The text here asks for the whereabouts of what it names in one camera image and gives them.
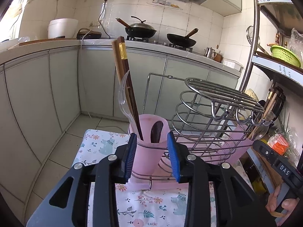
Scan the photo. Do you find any brown ceramic pot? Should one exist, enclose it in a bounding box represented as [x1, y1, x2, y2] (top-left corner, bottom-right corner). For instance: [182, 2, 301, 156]
[213, 53, 223, 63]

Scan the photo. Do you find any black electric appliance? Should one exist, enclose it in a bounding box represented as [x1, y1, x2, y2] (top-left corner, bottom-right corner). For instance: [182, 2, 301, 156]
[76, 28, 102, 40]

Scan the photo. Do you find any green plastic basket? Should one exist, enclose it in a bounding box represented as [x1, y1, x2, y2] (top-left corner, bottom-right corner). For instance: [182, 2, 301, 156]
[270, 45, 301, 68]

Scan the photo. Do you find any floral bear tablecloth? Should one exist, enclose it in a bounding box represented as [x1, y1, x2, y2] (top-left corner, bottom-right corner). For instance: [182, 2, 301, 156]
[72, 128, 237, 227]

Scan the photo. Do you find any open black wok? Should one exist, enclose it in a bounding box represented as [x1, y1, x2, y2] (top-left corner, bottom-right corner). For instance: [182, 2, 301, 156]
[166, 28, 198, 48]

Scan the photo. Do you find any pink utensil cup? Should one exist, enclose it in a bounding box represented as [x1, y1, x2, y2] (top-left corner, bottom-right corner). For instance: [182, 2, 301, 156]
[213, 124, 253, 165]
[133, 114, 170, 175]

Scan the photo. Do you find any pink right utensil cup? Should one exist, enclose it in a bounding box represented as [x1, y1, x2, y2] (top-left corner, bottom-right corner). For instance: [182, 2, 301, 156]
[213, 124, 253, 165]

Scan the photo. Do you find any dark brown chopstick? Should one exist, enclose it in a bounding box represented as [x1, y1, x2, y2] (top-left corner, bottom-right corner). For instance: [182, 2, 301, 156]
[117, 36, 143, 140]

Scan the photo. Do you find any wire utensil rack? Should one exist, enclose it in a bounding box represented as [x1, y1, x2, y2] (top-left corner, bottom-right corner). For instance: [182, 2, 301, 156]
[128, 72, 273, 191]

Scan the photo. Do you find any clear plastic spoon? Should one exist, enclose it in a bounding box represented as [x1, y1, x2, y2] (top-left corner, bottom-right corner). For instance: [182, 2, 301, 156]
[118, 71, 136, 128]

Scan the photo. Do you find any black blender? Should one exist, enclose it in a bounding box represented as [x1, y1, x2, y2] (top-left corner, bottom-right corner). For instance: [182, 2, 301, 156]
[265, 86, 286, 121]

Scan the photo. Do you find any pink left utensil cup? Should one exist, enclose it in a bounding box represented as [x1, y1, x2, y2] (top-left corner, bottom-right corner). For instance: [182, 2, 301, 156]
[133, 114, 170, 175]

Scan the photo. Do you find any person's right hand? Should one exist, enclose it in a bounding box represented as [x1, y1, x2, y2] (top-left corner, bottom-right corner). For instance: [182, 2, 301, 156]
[266, 184, 300, 219]

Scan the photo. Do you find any orange packet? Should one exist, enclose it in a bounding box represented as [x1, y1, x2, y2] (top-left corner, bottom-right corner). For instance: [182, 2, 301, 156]
[267, 134, 289, 155]

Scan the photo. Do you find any lidded black wok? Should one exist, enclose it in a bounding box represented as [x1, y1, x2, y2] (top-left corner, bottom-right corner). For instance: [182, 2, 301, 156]
[116, 16, 157, 38]

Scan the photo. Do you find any pink drip tray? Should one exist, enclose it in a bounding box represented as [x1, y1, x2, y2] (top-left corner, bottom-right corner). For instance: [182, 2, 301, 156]
[126, 165, 188, 191]

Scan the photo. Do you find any light bamboo chopstick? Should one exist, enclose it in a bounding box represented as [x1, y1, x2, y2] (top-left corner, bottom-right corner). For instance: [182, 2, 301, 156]
[112, 40, 139, 135]

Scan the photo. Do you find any white rice cooker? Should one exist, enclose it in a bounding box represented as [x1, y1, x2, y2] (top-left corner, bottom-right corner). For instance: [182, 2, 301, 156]
[48, 19, 78, 38]

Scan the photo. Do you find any small steel kettle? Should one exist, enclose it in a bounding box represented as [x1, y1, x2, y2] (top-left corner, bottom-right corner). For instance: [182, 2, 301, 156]
[204, 47, 217, 59]

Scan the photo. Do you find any metal storage shelf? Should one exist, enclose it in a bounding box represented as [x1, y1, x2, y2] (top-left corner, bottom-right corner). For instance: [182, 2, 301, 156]
[239, 0, 303, 194]

